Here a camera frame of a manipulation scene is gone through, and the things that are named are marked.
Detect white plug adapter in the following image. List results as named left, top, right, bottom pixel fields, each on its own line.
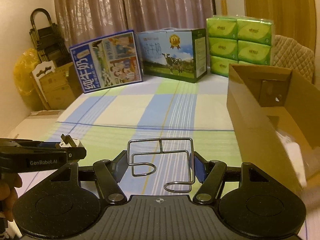
left=55, top=134, right=84, bottom=149

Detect person's left hand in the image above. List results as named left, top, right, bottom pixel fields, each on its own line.
left=0, top=173, right=22, bottom=222

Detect flattened cardboard boxes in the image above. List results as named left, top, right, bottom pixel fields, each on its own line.
left=30, top=61, right=82, bottom=110

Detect checked bed sheet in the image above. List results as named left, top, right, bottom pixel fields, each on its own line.
left=11, top=74, right=241, bottom=196

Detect yellow plastic bag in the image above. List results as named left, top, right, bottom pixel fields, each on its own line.
left=13, top=48, right=43, bottom=111

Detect brown cardboard box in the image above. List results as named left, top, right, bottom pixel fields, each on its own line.
left=227, top=64, right=319, bottom=194

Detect black folding hand cart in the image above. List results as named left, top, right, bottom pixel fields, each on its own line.
left=29, top=8, right=72, bottom=67

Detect blue milk carton box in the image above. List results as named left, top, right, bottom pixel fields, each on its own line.
left=69, top=30, right=143, bottom=94

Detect cow picture milk box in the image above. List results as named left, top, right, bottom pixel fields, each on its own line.
left=137, top=28, right=207, bottom=83

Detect green tissue pack bundle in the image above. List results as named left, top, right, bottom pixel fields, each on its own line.
left=206, top=15, right=274, bottom=77

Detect pink-brown curtain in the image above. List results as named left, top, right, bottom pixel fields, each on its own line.
left=54, top=0, right=215, bottom=46

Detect beige quilted chair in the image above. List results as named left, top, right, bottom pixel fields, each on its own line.
left=272, top=35, right=315, bottom=83

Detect wooden door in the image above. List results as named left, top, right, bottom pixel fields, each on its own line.
left=244, top=0, right=317, bottom=51

